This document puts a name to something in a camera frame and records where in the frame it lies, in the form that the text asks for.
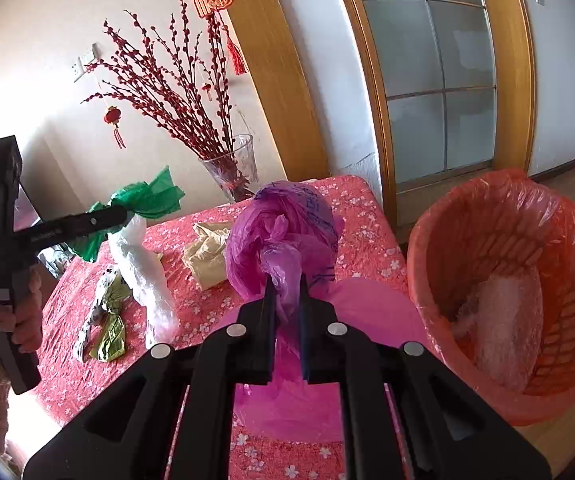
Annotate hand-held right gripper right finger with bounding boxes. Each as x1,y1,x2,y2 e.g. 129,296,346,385
300,277,553,480

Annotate small red lantern ornament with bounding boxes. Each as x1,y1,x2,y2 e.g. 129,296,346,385
103,105,127,150

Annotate red floral tablecloth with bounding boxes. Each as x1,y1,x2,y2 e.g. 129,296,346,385
32,175,418,480

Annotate white plastic bag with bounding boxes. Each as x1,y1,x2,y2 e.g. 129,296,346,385
107,215,179,347

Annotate wooden door frame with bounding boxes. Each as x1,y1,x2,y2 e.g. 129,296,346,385
330,0,538,231

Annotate green plastic bag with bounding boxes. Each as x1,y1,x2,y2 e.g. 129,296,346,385
70,165,186,263

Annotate pink plastic bag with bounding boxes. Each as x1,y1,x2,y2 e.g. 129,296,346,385
224,180,433,443

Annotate wooden vertical wall trim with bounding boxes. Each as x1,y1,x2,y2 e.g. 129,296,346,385
207,0,331,181

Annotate clear glass vase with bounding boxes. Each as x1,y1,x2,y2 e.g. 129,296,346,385
201,133,259,204

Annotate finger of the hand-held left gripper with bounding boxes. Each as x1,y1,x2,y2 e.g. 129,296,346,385
14,207,129,256

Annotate beige plastic bag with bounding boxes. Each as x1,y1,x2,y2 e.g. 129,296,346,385
181,221,234,291

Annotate person's left hand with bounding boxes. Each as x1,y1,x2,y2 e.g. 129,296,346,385
0,260,44,356

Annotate olive printed plastic bag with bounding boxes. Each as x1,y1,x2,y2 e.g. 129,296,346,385
78,269,129,363

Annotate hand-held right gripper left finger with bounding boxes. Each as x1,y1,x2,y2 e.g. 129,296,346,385
22,277,278,480

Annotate frosted glass door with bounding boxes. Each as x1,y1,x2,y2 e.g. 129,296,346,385
350,0,498,186

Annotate red berry branches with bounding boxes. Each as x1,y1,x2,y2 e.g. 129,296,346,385
81,0,240,171

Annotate clear plastic bag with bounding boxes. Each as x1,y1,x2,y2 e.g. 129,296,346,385
450,262,544,392

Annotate white lattice plastic basket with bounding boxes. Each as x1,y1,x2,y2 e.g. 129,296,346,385
406,169,575,427

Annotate red plastic bin liner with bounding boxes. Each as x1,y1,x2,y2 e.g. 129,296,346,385
406,169,575,427

